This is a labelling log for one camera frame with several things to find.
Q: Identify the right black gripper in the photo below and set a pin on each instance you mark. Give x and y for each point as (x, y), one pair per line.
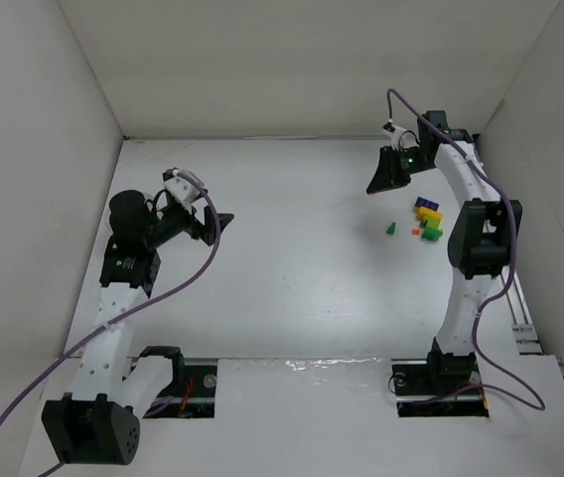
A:
(400, 165)

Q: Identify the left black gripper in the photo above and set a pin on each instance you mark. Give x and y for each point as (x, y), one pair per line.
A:
(202, 227)

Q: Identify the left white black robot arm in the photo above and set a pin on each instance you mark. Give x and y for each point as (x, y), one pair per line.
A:
(97, 421)

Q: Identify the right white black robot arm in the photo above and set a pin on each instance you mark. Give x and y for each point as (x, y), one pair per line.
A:
(455, 351)

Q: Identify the purple lego brick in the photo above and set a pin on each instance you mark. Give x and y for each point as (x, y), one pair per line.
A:
(424, 203)

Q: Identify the yellow lego brick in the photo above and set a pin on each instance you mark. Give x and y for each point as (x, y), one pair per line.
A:
(422, 212)

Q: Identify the lime green lego brick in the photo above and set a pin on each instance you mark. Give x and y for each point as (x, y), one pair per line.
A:
(431, 221)

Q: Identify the dark green lego brick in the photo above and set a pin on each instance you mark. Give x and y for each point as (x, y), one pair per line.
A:
(431, 234)

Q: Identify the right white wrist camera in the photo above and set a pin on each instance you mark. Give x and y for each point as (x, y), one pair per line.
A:
(400, 138)

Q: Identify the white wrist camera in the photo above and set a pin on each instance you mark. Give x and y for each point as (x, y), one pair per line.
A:
(400, 138)
(181, 190)

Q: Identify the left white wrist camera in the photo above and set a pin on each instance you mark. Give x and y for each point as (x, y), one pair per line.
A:
(181, 190)

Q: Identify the right aluminium rail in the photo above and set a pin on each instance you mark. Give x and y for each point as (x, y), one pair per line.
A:
(489, 221)

